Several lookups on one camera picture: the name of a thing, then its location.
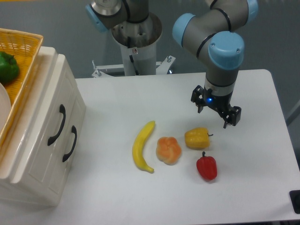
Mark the black device at table edge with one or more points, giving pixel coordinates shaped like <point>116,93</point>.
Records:
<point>295,199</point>

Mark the black top drawer handle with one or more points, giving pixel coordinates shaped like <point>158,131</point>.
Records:
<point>59,127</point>

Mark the yellow woven basket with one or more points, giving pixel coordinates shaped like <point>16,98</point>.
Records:
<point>25,47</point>

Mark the orange bread roll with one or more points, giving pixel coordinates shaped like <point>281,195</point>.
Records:
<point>168,150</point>

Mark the yellow bell pepper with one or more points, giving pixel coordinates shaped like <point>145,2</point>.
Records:
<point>197,138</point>

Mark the yellow banana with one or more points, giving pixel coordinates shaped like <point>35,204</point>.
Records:
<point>139,143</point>

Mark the white drawer cabinet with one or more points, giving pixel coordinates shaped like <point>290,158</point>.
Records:
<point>28,140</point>

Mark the red bell pepper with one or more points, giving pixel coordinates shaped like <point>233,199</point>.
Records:
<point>207,167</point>

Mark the black bottom drawer handle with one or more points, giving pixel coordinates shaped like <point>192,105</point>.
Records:
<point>71,144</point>

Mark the black drawer handle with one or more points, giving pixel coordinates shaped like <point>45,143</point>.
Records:
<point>71,144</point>
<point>59,127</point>

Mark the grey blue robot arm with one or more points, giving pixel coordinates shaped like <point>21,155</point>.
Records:
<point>211,38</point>

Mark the green bell pepper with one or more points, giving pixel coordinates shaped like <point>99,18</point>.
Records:
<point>9,69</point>

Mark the white plate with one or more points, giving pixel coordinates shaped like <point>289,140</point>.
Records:
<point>5,106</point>

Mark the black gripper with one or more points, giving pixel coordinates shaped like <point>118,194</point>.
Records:
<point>221,104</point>

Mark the white drawer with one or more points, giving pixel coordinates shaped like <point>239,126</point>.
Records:
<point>44,131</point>
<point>47,169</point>

